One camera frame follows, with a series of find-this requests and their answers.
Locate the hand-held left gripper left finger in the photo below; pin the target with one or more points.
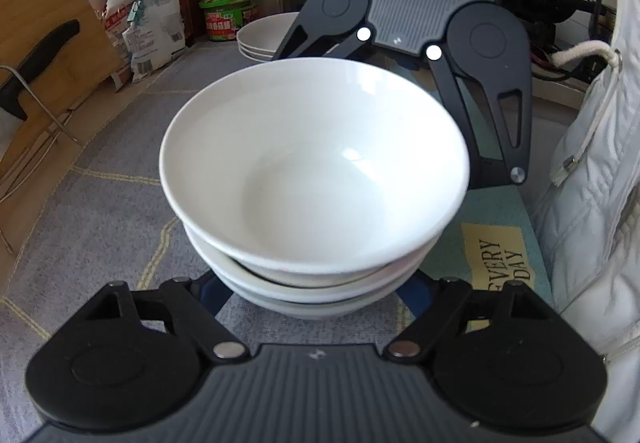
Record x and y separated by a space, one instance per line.
212 295

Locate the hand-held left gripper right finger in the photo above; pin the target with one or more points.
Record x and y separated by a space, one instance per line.
417 298

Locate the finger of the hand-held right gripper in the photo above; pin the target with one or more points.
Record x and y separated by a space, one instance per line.
482 133
310 40

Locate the white plate fruit print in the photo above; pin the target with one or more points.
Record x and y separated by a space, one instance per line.
260 57
255 50
265 30

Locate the white bowl pink flowers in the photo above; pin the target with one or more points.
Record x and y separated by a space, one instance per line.
310 295
310 312

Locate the plain white bowl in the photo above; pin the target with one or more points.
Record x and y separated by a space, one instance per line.
310 163

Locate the green tub red label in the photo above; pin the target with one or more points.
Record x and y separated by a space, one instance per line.
227 18

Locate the white quilted jacket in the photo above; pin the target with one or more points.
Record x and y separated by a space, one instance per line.
600 173

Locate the grey checked towel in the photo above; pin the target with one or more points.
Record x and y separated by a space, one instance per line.
100 203

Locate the white printed bag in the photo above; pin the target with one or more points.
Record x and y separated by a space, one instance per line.
155 23

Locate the teal bag clip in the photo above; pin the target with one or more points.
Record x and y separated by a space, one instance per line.
135 12

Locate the red and white bag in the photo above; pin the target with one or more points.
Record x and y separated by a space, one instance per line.
116 18

